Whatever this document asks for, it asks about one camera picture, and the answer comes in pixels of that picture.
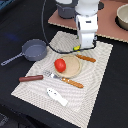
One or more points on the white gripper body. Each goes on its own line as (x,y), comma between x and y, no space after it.
(86,29)

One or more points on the red toy tomato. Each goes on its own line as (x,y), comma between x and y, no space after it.
(60,65)

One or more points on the brown toy sausage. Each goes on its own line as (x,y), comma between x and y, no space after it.
(31,78)

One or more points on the yellow toy banana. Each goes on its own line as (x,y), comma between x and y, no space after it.
(76,48)

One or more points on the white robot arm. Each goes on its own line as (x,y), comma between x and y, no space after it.
(86,8)

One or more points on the grey toy pot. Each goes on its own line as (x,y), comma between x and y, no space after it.
(66,12)

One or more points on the beige bowl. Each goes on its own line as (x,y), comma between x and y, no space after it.
(122,14)

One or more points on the tan round plate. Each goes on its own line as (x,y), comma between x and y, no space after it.
(73,66)

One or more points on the grey frying pan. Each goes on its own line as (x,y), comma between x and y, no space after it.
(32,50)

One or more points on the beige woven placemat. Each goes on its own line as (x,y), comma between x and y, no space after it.
(80,101)

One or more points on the white toy fish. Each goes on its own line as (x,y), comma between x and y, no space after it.
(56,96)

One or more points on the knife with orange handle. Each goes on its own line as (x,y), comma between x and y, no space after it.
(86,58)

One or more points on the fork with orange handle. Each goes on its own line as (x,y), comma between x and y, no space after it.
(66,80)

